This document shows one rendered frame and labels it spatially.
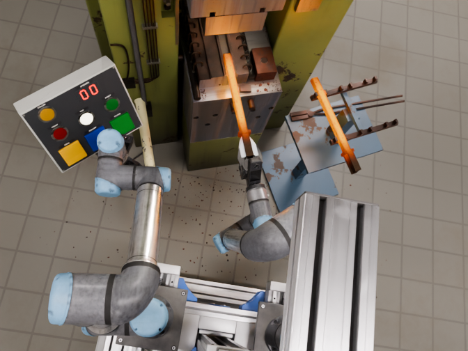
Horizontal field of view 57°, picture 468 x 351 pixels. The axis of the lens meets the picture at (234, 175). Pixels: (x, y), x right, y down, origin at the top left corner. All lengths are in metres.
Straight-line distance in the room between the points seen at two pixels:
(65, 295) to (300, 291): 0.68
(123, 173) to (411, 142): 2.21
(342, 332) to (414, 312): 2.36
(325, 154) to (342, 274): 1.58
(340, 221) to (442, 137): 2.75
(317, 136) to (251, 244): 0.95
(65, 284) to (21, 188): 1.70
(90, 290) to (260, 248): 0.47
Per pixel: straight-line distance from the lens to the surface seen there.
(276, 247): 1.21
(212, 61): 1.77
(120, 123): 1.62
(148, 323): 1.44
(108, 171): 1.29
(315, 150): 2.04
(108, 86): 1.54
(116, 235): 2.54
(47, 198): 2.67
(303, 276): 0.48
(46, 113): 1.51
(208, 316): 1.76
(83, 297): 1.05
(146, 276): 1.07
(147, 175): 1.27
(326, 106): 1.83
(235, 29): 1.50
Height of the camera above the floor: 2.49
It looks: 71 degrees down
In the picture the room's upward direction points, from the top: 23 degrees clockwise
